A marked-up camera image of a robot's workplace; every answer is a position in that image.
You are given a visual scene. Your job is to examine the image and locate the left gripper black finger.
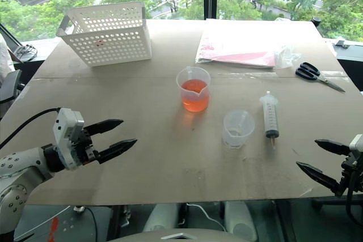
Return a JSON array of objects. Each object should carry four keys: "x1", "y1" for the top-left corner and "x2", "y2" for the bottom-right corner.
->
[
  {"x1": 83, "y1": 118, "x2": 125, "y2": 137},
  {"x1": 96, "y1": 138, "x2": 138, "y2": 165}
]

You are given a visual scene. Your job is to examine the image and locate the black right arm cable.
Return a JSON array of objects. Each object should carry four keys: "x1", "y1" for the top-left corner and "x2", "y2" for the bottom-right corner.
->
[{"x1": 344, "y1": 165, "x2": 363, "y2": 226}]

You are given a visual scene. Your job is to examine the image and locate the person in white shirt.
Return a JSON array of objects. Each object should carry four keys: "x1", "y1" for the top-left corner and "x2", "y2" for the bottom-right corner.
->
[{"x1": 0, "y1": 32, "x2": 15, "y2": 86}]

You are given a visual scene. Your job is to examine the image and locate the black table leg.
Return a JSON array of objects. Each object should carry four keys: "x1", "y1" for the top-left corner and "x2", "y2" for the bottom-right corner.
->
[{"x1": 108, "y1": 204, "x2": 132, "y2": 239}]

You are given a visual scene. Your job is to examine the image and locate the clear plastic syringe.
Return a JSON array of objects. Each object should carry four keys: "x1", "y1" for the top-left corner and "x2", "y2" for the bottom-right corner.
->
[{"x1": 259, "y1": 91, "x2": 280, "y2": 150}]

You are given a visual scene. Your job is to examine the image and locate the clear plastic beaker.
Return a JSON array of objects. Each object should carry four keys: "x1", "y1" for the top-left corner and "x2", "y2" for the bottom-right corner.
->
[{"x1": 222, "y1": 109, "x2": 256, "y2": 150}]

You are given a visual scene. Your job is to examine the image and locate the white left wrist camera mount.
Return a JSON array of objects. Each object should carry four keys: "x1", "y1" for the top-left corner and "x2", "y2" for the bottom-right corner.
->
[{"x1": 52, "y1": 108, "x2": 85, "y2": 171}]

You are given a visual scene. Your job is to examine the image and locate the beaker with orange liquid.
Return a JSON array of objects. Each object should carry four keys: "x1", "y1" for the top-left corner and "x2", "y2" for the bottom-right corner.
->
[{"x1": 175, "y1": 66, "x2": 212, "y2": 113}]

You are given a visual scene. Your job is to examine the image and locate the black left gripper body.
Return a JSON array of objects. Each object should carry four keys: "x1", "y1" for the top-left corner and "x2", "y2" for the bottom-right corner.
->
[{"x1": 71, "y1": 129, "x2": 101, "y2": 167}]

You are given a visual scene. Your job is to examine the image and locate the grey chair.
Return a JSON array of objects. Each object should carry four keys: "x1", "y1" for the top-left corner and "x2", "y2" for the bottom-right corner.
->
[{"x1": 0, "y1": 69, "x2": 24, "y2": 112}]

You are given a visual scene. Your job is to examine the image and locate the coiled black cable bundle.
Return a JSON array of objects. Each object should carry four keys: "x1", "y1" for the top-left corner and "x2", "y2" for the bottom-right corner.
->
[{"x1": 13, "y1": 44, "x2": 38, "y2": 62}]

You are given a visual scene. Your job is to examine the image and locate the pink and white paper stack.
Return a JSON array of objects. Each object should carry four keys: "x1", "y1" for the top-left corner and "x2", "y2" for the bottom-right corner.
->
[{"x1": 195, "y1": 19, "x2": 277, "y2": 69}]

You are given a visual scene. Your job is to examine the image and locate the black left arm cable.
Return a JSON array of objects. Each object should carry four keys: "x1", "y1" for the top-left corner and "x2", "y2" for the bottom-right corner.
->
[{"x1": 0, "y1": 107, "x2": 62, "y2": 150}]

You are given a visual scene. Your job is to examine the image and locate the crumpled clear plastic bag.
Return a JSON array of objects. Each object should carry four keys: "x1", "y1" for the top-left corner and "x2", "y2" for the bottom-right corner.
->
[{"x1": 272, "y1": 43, "x2": 302, "y2": 70}]

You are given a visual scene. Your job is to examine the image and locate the white perforated plastic basket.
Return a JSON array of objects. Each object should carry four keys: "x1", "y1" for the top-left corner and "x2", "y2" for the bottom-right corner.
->
[{"x1": 55, "y1": 1, "x2": 153, "y2": 68}]

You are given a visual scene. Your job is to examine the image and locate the black handled scissors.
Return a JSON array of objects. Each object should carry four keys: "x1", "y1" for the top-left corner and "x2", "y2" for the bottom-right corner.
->
[{"x1": 294, "y1": 61, "x2": 347, "y2": 94}]

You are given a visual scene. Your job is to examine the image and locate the orange tape strip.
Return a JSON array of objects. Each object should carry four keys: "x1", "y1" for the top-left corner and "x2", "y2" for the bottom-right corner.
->
[{"x1": 47, "y1": 217, "x2": 60, "y2": 242}]

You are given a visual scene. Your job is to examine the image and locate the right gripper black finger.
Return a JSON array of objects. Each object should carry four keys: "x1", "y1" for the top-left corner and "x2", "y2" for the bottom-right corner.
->
[
  {"x1": 296, "y1": 161, "x2": 343, "y2": 196},
  {"x1": 314, "y1": 139, "x2": 351, "y2": 156}
]

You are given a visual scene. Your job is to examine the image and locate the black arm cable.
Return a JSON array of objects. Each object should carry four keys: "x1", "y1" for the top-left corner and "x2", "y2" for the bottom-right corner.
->
[
  {"x1": 344, "y1": 165, "x2": 363, "y2": 226},
  {"x1": 0, "y1": 107, "x2": 62, "y2": 150}
]

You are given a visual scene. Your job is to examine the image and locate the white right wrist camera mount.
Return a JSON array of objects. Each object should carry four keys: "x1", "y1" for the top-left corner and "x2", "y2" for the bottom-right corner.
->
[{"x1": 349, "y1": 134, "x2": 363, "y2": 158}]

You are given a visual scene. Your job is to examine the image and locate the thin white cable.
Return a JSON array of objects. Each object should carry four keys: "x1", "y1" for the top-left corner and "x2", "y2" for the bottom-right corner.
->
[{"x1": 185, "y1": 202, "x2": 228, "y2": 232}]

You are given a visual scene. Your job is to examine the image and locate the white rounded robot leg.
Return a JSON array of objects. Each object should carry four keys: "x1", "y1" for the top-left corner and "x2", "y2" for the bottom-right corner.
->
[
  {"x1": 225, "y1": 200, "x2": 258, "y2": 242},
  {"x1": 142, "y1": 202, "x2": 180, "y2": 233}
]

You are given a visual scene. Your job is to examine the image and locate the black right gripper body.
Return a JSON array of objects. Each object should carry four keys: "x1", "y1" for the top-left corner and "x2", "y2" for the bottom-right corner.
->
[{"x1": 338, "y1": 152, "x2": 363, "y2": 198}]

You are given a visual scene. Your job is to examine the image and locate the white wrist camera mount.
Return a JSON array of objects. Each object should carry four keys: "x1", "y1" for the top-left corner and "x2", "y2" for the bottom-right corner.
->
[
  {"x1": 52, "y1": 108, "x2": 85, "y2": 171},
  {"x1": 349, "y1": 134, "x2": 363, "y2": 158}
]

